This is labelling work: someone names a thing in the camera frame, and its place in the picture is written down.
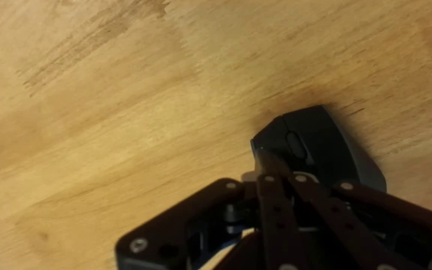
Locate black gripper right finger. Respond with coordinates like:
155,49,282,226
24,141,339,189
290,171,432,270

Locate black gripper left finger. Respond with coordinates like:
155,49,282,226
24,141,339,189
114,172,305,270

